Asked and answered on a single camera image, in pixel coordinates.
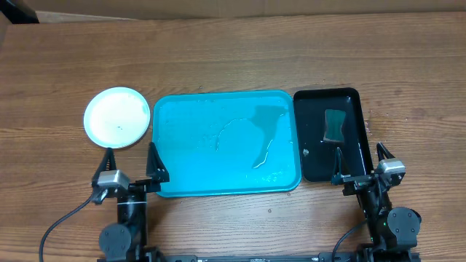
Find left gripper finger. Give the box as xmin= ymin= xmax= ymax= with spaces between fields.
xmin=146 ymin=142 xmax=170 ymax=183
xmin=91 ymin=148 xmax=117 ymax=186

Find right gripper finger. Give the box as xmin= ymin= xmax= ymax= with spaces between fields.
xmin=331 ymin=147 xmax=350 ymax=185
xmin=376 ymin=142 xmax=394 ymax=161

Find light blue plate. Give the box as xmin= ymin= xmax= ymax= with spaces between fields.
xmin=83 ymin=87 xmax=151 ymax=148

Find green scrubbing sponge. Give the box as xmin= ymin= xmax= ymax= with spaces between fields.
xmin=323 ymin=109 xmax=346 ymax=143

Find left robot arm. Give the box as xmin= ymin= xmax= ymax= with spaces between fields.
xmin=90 ymin=142 xmax=170 ymax=261

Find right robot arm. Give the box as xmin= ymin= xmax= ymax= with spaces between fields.
xmin=331 ymin=143 xmax=422 ymax=261

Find black rectangular water tray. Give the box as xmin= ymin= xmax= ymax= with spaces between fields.
xmin=293 ymin=87 xmax=373 ymax=182

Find teal plastic tray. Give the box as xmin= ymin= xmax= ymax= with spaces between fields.
xmin=152 ymin=90 xmax=301 ymax=198

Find black corner object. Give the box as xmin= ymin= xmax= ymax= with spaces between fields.
xmin=1 ymin=0 xmax=39 ymax=24

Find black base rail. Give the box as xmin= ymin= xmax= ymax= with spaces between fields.
xmin=97 ymin=251 xmax=422 ymax=262

